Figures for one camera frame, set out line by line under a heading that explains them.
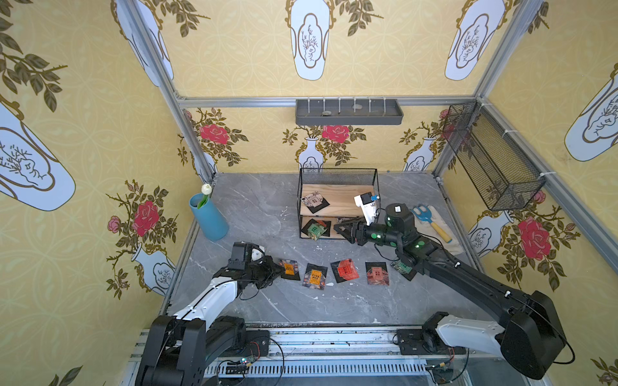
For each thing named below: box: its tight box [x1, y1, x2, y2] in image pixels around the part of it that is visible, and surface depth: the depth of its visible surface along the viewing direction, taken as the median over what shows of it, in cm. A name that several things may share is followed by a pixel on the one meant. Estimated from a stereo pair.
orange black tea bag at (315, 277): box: [301, 262, 329, 291], surface depth 90 cm
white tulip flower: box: [197, 183, 213, 210], surface depth 79 cm
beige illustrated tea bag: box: [300, 191, 331, 214], surface depth 91 cm
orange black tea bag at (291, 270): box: [278, 258, 301, 281], surface depth 89 cm
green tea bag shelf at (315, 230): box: [307, 222, 329, 242], surface depth 100 cm
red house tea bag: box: [365, 261, 391, 286], surface depth 90 cm
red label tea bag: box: [329, 258, 360, 284], surface depth 92 cm
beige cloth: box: [411, 205, 466, 257], surface depth 102 cm
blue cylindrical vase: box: [189, 193, 230, 243], surface depth 88 cm
